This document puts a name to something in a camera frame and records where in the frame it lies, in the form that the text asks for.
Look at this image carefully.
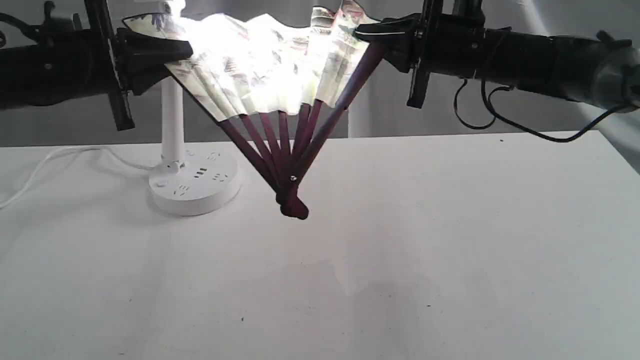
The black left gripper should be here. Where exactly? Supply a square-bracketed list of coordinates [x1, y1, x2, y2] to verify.
[83, 0, 194, 132]

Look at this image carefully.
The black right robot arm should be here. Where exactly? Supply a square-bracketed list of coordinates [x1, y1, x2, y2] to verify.
[354, 0, 639, 113]

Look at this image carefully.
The painted paper folding fan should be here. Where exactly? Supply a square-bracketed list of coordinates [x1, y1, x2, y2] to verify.
[122, 0, 383, 220]

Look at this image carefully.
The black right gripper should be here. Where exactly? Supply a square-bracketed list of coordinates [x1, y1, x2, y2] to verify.
[354, 0, 486, 109]

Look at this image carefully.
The white power cord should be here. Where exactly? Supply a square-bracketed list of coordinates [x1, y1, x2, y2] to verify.
[0, 146, 156, 210]

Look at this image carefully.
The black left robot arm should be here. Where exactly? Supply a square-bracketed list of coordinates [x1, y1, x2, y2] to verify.
[0, 0, 194, 132]

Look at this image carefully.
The white backdrop curtain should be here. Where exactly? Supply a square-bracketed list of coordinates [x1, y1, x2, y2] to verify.
[1, 0, 639, 174]

